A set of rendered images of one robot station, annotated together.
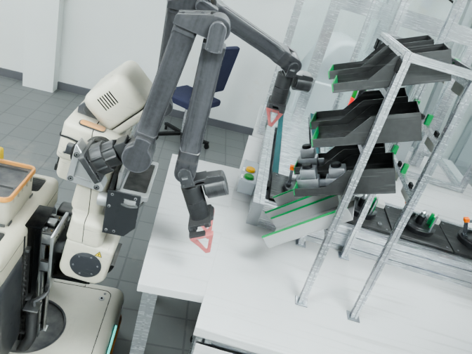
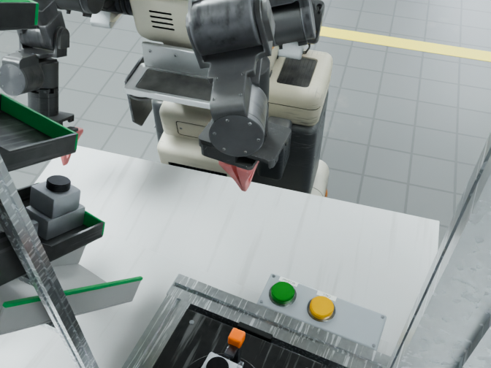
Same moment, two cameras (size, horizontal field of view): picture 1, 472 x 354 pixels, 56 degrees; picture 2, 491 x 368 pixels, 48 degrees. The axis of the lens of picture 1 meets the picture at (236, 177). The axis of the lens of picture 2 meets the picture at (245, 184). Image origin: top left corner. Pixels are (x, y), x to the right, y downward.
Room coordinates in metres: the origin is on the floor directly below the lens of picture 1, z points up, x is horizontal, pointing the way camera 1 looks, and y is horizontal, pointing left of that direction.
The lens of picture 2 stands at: (1.80, -0.53, 1.79)
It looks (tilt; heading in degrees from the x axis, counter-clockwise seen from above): 48 degrees down; 114
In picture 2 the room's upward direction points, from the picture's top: straight up
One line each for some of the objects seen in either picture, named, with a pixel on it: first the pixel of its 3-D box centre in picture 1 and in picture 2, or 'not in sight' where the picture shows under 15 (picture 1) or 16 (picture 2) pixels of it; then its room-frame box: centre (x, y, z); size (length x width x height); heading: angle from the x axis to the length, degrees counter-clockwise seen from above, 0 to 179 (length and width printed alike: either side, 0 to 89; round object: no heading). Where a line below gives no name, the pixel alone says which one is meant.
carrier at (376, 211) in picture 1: (363, 201); not in sight; (1.64, -0.52, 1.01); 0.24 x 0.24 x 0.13; 0
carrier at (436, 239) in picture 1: (421, 218); not in sight; (1.64, -0.77, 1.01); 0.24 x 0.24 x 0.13; 0
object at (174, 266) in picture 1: (247, 225); (188, 312); (1.48, -0.10, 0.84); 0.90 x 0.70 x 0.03; 8
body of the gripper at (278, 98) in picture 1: (279, 96); (245, 122); (1.59, -0.07, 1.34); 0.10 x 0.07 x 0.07; 0
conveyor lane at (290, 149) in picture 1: (300, 175); not in sight; (1.94, -0.29, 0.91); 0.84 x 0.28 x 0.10; 0
